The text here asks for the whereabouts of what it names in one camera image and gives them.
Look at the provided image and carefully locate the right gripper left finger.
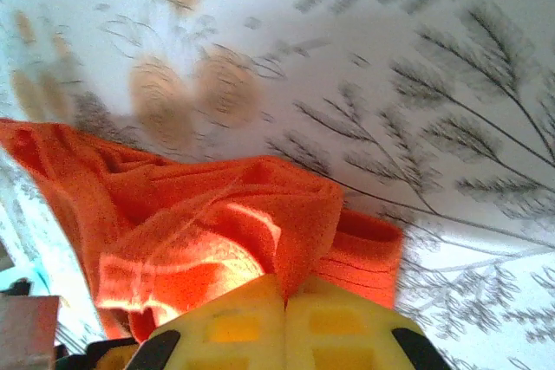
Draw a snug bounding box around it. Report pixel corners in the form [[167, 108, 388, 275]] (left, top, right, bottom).
[[129, 273, 288, 370]]

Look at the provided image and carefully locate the floral tablecloth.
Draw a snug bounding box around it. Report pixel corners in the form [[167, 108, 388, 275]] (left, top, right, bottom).
[[0, 0, 555, 370]]

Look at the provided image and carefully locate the orange t-shirt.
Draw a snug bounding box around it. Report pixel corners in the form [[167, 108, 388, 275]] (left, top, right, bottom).
[[0, 118, 405, 343]]

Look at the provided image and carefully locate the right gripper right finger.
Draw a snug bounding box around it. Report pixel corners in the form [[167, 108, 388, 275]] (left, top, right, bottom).
[[284, 276, 452, 370]]

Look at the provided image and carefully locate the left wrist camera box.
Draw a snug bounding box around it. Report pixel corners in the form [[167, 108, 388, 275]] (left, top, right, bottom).
[[0, 294, 62, 370]]

